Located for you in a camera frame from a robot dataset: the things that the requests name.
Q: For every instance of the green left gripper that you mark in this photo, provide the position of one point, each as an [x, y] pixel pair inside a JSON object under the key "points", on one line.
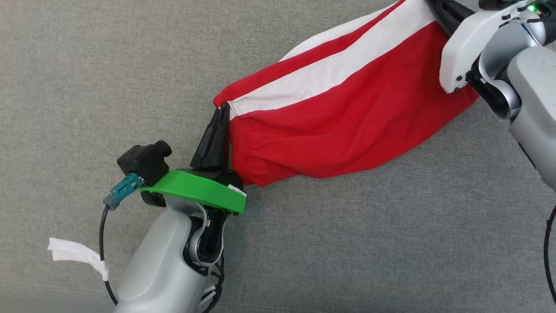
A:
{"points": [[195, 189]]}

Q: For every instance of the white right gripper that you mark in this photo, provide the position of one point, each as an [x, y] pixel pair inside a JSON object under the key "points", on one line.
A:
{"points": [[464, 48]]}

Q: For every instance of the red and white garment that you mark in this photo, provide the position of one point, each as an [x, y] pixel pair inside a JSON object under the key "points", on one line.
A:
{"points": [[347, 113]]}

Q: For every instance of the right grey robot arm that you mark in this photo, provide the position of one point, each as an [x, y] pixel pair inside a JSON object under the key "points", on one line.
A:
{"points": [[532, 87]]}

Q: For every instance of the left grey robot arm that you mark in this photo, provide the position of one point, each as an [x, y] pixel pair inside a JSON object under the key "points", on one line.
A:
{"points": [[160, 265]]}

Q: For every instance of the white tape strip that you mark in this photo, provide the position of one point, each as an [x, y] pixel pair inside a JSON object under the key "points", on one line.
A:
{"points": [[76, 254]]}

